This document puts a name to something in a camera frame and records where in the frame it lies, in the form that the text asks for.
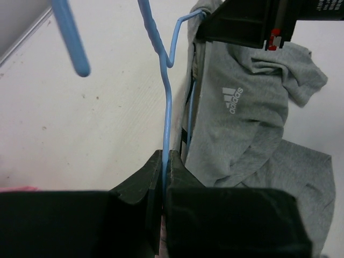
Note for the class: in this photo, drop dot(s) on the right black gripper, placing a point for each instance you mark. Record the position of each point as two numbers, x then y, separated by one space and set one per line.
249 22

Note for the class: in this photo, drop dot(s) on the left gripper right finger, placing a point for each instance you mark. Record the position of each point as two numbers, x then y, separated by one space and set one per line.
230 222

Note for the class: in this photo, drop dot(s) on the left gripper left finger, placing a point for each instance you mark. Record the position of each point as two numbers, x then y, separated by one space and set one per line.
122 222

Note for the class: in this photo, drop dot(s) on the grey t shirt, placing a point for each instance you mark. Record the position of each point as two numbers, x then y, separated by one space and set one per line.
239 113

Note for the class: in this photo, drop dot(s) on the blue wire hanger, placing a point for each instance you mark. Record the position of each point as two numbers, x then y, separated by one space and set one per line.
72 40

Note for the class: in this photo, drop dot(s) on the pink t shirt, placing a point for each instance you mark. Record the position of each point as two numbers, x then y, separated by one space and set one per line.
18 189

